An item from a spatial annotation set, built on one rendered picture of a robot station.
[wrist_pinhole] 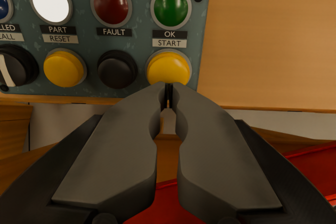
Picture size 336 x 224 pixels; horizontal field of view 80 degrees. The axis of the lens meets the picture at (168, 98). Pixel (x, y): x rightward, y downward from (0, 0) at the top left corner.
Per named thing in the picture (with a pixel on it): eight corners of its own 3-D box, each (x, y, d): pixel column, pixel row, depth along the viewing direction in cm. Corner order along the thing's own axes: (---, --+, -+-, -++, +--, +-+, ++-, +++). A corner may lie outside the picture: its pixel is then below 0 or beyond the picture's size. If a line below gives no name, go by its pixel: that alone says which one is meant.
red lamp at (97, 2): (131, 27, 13) (127, 16, 11) (96, 25, 13) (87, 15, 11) (133, -2, 13) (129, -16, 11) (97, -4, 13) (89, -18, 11)
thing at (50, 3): (75, 24, 13) (63, 14, 11) (39, 23, 13) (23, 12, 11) (77, -5, 13) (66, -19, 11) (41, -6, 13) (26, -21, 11)
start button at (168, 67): (187, 88, 15) (188, 96, 14) (148, 86, 15) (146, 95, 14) (190, 50, 13) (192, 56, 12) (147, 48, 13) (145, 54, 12)
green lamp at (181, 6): (187, 29, 13) (190, 19, 11) (152, 27, 13) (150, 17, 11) (188, 0, 13) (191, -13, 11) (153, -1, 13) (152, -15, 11)
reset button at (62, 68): (87, 82, 15) (81, 90, 14) (54, 81, 15) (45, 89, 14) (81, 50, 13) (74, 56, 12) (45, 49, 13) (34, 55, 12)
